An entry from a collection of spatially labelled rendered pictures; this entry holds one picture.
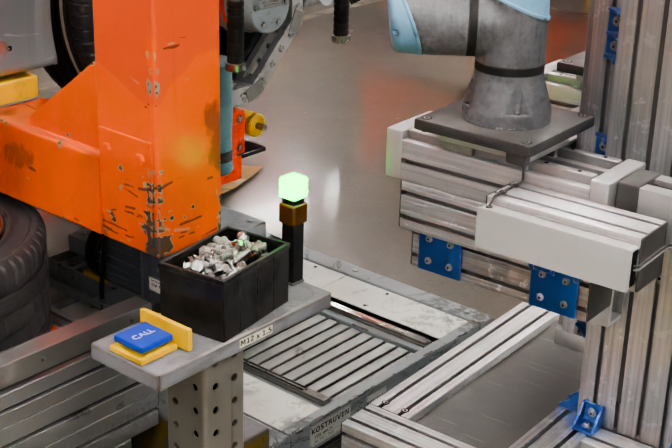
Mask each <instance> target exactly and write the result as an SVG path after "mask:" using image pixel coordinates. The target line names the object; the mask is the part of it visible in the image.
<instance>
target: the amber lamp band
mask: <svg viewBox="0 0 672 448"><path fill-rule="evenodd" d="M306 221H307V203H306V202H304V203H301V204H299V205H296V206H291V205H288V204H285V203H283V202H280V203H279V222H281V223H283V224H286V225H289V226H292V227H295V226H298V225H300V224H303V223H305V222H306Z"/></svg>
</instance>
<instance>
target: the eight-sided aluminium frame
mask: <svg viewBox="0 0 672 448"><path fill-rule="evenodd" d="M303 14H304V12H303V0H290V2H289V9H288V13H287V16H286V18H285V20H284V22H283V23H282V25H281V26H280V27H279V28H278V29H277V30H275V31H274V32H272V33H268V34H264V33H263V34H262V36H261V37H260V39H259V41H258V42H257V44H256V46H255V47H254V49H253V51H252V52H251V54H250V56H249V57H248V59H247V61H246V71H244V72H239V74H238V75H237V77H236V79H235V80H233V106H237V105H240V104H243V103H247V102H248V103H250V102H252V101H253V100H257V99H258V97H259V96H260V94H261V93H262V92H263V91H264V87H265V86H266V84H267V82H268V81H269V79H270V77H271V76H272V74H273V72H274V71H275V69H276V67H277V65H278V64H279V62H280V60H281V59H282V57H283V55H284V54H285V52H286V50H287V49H288V47H289V45H290V44H291V42H292V40H293V39H294V37H295V35H296V34H298V32H299V29H300V27H301V25H302V18H303Z"/></svg>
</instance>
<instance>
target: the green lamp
mask: <svg viewBox="0 0 672 448"><path fill-rule="evenodd" d="M307 195H308V178H307V177H306V176H303V175H300V174H297V173H289V174H287V175H284V176H281V177H280V178H279V196H280V197H282V198H285V199H288V200H291V201H297V200H300V199H302V198H305V197H307Z"/></svg>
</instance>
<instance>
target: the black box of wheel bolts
mask: <svg viewBox="0 0 672 448"><path fill-rule="evenodd" d="M289 248H290V243H289V242H285V241H281V240H277V239H274V238H270V237H266V236H263V235H259V234H255V233H252V232H248V231H244V230H241V229H237V228H233V227H230V226H226V227H224V228H222V229H220V230H218V231H216V232H214V233H212V234H211V235H209V236H207V237H205V238H203V239H201V240H199V241H197V242H196V243H194V244H192V245H190V246H188V247H186V248H184V249H182V250H181V251H179V252H177V253H175V254H173V255H171V256H169V257H167V258H165V259H164V260H162V261H160V262H158V267H159V268H160V302H161V315H162V316H164V317H167V318H169V319H171V320H173V321H175V322H178V323H180V324H182V325H184V326H187V327H189V328H191V329H192V333H195V334H198V335H201V336H204V337H207V338H210V339H214V340H217V341H220V342H223V343H225V342H226V341H228V340H229V339H231V338H232V337H234V336H236V335H237V334H239V333H240V332H242V331H243V330H245V329H246V328H248V327H249V326H251V325H252V324H254V323H255V322H257V321H258V320H260V319H261V318H263V317H264V316H266V315H268V314H269V313H271V312H272V311H274V310H275V309H277V308H278V307H280V306H281V305H283V304H284V303H286V302H287V301H288V276H289Z"/></svg>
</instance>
